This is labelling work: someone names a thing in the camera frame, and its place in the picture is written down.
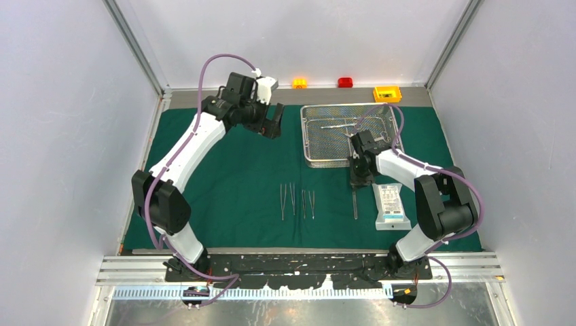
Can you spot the green surgical cloth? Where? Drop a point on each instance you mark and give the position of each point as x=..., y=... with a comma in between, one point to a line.
x=235, y=197

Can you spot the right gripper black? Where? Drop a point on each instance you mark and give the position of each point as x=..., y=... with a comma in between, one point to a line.
x=356, y=181

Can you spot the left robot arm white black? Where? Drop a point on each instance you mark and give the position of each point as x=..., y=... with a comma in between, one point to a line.
x=158, y=192

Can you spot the steel spatula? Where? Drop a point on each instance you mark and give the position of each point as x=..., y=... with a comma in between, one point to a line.
x=293, y=197

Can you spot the orange toy brick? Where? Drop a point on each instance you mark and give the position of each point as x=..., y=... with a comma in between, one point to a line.
x=299, y=83

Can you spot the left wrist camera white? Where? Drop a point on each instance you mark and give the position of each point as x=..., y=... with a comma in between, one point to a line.
x=265, y=87

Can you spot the steel scalpel handle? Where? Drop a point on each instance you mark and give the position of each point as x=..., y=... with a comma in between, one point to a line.
x=355, y=206
x=338, y=126

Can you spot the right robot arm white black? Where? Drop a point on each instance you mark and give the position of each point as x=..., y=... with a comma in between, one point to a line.
x=445, y=200

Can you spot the aluminium frame rail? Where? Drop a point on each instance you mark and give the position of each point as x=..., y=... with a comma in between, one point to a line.
x=144, y=269

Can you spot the metal mesh tray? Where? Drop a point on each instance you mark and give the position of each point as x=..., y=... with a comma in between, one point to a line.
x=331, y=148

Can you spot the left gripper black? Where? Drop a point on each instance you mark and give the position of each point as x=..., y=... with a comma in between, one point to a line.
x=267, y=130

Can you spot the white paper packet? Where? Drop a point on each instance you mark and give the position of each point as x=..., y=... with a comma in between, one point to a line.
x=391, y=214

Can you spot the thin steel tweezers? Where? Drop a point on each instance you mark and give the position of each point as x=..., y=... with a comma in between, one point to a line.
x=311, y=197

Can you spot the long steel forceps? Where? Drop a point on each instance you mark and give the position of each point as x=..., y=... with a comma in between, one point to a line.
x=283, y=196

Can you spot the red toy brick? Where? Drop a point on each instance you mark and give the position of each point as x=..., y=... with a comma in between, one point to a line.
x=345, y=82

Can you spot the yellow toy block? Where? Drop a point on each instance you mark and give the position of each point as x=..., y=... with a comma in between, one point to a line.
x=387, y=94

